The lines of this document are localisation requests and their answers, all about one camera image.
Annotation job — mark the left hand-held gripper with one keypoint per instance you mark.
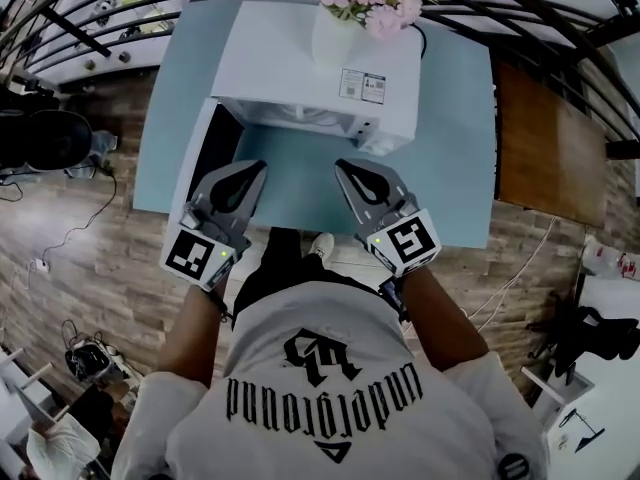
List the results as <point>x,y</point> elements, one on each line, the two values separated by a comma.
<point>196,258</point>

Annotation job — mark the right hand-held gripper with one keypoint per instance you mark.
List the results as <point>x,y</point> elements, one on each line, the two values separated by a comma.
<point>410,240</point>

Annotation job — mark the white microwave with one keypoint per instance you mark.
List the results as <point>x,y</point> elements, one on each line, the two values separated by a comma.
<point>305,75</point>

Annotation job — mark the person's right forearm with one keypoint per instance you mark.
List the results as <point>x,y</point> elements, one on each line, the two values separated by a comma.
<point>440,323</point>

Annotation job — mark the person's left forearm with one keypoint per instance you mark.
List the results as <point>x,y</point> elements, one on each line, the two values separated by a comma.
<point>192,333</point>

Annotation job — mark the white shoe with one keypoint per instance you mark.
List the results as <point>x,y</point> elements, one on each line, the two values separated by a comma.
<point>321,248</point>

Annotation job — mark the person's black trousers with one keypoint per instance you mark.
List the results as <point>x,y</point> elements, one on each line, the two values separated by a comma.
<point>285,273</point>

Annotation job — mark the black wrist watch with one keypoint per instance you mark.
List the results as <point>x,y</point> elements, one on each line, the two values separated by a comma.
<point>392,295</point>

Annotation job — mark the black wristband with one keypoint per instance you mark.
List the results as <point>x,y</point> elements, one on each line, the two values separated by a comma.
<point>222,308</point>

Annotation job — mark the white vase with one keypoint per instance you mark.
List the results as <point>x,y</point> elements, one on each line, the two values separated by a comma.
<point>337,43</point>

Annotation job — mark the blue denim cloth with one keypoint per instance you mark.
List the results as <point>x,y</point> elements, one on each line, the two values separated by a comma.
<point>97,155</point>

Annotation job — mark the brown wooden board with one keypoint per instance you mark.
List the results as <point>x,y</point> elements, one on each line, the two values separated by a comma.
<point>550,143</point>

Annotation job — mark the black office chair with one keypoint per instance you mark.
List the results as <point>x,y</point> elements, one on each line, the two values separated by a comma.
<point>45,138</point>

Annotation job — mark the white power adapter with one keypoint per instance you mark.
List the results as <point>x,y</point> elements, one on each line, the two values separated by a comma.
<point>40,265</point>

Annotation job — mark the white shirt with black print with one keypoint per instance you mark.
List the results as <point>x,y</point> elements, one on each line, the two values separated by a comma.
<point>320,418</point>

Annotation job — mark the black basket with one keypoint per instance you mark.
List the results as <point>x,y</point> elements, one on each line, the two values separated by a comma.
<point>89,363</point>

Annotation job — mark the clear plastic bag red print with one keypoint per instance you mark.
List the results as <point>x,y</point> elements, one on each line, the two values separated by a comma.
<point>612,263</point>

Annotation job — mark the white rack with wooden dowels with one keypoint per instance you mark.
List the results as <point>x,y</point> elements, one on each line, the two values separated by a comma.
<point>30,398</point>

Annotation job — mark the white crumpled cloth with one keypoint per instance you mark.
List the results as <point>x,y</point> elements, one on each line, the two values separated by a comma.
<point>62,448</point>

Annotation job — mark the white side table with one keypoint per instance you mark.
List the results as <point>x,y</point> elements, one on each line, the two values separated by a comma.
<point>600,433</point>

